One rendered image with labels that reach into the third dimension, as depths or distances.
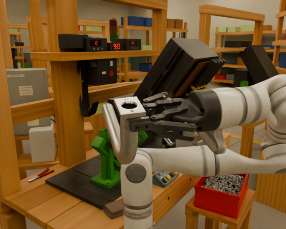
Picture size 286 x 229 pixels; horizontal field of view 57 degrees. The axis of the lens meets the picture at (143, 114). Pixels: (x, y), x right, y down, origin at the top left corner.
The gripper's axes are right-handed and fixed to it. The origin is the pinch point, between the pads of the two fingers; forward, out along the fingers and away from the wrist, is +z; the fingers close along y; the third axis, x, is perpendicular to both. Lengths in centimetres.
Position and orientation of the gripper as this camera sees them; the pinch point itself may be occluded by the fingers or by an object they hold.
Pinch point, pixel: (134, 118)
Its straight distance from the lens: 43.9
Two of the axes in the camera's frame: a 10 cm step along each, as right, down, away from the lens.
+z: -9.6, 1.1, -2.6
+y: 2.8, 4.9, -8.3
